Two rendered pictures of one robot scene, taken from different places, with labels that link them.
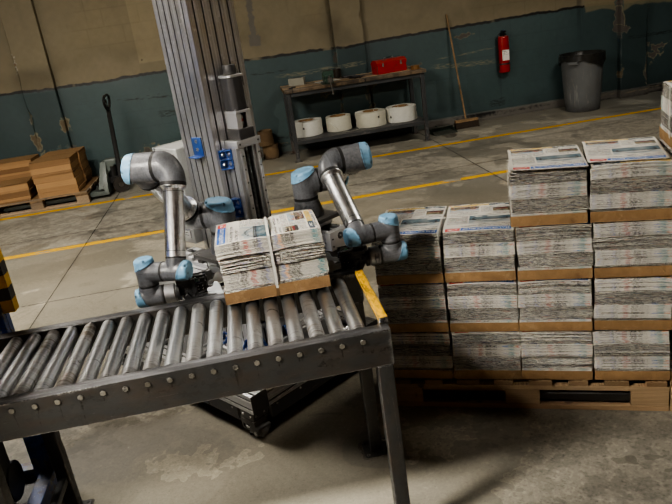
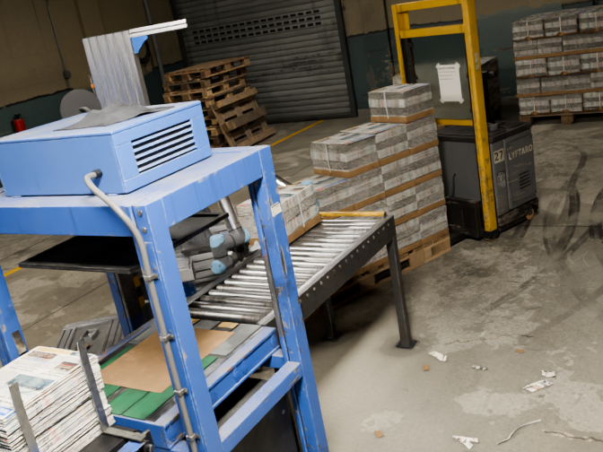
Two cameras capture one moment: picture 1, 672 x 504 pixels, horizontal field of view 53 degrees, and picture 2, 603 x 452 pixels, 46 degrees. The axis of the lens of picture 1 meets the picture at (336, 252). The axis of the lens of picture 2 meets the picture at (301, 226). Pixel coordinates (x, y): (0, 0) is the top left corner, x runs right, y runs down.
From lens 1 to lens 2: 3.15 m
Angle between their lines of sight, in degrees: 48
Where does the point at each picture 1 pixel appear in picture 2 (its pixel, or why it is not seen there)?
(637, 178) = (393, 137)
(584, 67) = not seen: hidden behind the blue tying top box
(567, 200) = (369, 156)
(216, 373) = (353, 257)
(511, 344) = not seen: hidden behind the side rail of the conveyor
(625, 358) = (405, 239)
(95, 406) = (318, 293)
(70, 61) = not seen: outside the picture
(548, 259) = (366, 192)
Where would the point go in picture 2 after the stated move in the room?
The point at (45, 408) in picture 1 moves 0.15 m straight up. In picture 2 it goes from (303, 301) to (297, 270)
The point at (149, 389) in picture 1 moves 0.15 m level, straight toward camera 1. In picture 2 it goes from (335, 275) to (365, 273)
